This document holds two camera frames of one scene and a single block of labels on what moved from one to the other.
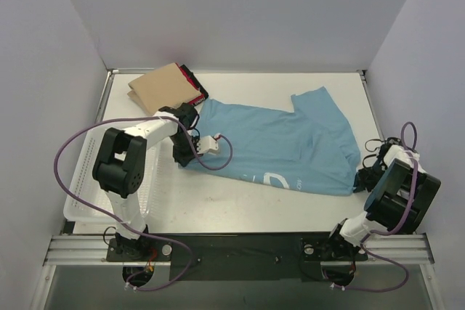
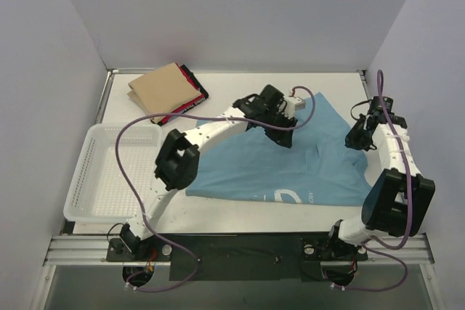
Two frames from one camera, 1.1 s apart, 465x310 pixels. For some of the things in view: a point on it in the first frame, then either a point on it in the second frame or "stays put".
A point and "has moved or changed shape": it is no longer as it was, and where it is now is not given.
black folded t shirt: (197, 81) stays put
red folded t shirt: (192, 81) stays put
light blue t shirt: (308, 150) has moved or changed shape
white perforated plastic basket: (85, 186) stays put
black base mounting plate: (277, 256) stays put
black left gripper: (183, 155) to (280, 123)
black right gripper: (364, 178) to (357, 133)
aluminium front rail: (83, 250) stays put
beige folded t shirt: (164, 87) stays put
